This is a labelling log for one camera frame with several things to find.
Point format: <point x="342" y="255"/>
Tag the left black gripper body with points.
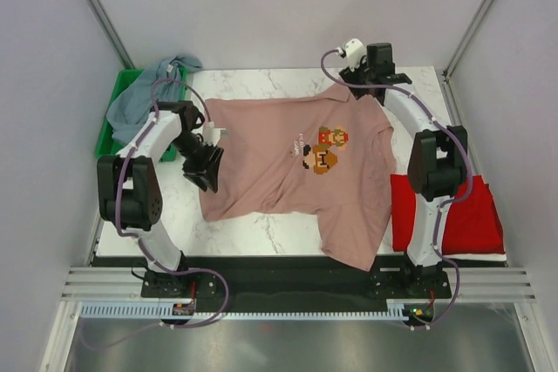
<point x="197" y="156"/>

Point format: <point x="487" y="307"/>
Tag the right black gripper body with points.
<point x="361" y="74"/>

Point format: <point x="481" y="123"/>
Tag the pink t shirt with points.
<point x="328" y="155"/>

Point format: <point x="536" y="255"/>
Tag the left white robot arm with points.
<point x="129" y="191"/>

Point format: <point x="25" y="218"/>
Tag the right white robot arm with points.
<point x="438" y="165"/>

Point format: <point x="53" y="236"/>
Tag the grey-blue t shirt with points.
<point x="129" y="111"/>

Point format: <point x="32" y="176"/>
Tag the green plastic bin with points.
<point x="106" y="144"/>

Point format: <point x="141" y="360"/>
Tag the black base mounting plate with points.
<point x="224" y="279"/>

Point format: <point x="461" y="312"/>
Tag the folded red t shirt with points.
<point x="472" y="226"/>

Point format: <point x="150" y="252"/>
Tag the folded white t shirt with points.
<point x="479" y="257"/>

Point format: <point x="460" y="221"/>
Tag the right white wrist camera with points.
<point x="353" y="51"/>

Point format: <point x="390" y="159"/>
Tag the right aluminium corner post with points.
<point x="479" y="17"/>

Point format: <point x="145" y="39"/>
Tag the aluminium corner post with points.
<point x="111" y="33"/>
<point x="479" y="17"/>

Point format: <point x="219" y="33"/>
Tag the left white cable duct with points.
<point x="164" y="310"/>

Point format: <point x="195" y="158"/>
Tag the white cable duct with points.
<point x="313" y="310"/>
<point x="164" y="310"/>

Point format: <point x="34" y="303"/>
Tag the right white cable duct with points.
<point x="313" y="310"/>

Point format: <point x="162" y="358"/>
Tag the left aluminium corner post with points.
<point x="111" y="33"/>

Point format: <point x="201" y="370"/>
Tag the aluminium rail frame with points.
<point x="486" y="325"/>

